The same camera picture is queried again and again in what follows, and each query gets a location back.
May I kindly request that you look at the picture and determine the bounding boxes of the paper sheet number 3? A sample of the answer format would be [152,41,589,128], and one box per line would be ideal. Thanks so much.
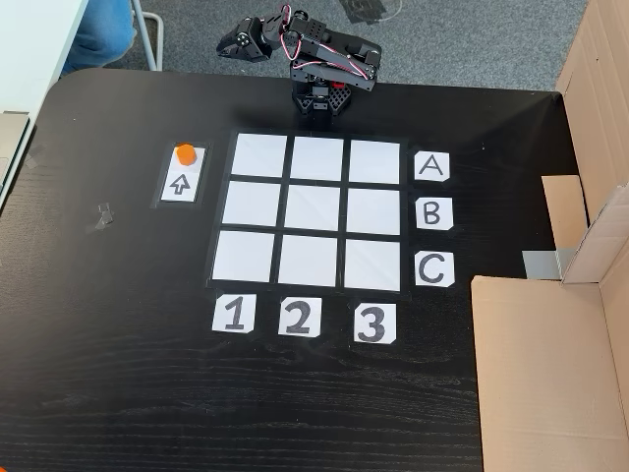
[353,303,398,344]

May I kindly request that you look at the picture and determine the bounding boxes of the paper sheet letter C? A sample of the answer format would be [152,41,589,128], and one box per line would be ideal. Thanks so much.
[415,251,456,288]

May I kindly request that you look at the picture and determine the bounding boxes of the white desk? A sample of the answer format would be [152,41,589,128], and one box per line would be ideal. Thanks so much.
[0,0,90,217]

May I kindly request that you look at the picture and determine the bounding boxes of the white arrow paper sheet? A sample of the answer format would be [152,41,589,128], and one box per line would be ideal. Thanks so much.
[155,142,210,206]

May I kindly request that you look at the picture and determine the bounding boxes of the grey tape strip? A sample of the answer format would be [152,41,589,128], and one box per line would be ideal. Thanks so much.
[521,248,576,280]

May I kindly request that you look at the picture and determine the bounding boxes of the paper sheet number 1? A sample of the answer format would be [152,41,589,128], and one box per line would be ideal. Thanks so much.
[211,293,256,334]

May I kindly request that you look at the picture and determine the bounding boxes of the white nine-square grid sheet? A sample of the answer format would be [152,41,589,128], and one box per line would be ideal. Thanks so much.
[204,128,412,295]

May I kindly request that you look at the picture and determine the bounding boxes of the person in blue trousers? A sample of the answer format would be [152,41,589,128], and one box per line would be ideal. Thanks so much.
[61,0,138,78]

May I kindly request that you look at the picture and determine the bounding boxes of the brown cardboard screen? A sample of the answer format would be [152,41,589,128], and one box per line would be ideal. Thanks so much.
[540,0,629,252]
[470,184,629,472]

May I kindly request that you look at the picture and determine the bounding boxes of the paper sheet letter B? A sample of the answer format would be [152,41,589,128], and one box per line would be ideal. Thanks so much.
[416,197,455,231]

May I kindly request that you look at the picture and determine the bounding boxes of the paper sheet number 2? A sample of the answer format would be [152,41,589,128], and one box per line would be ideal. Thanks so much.
[277,296,323,338]

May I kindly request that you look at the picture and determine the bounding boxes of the grey metal desk leg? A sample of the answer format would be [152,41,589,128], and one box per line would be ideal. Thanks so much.
[131,0,164,73]

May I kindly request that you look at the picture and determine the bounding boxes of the paper sheet letter A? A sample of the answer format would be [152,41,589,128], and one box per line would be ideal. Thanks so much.
[414,150,451,183]

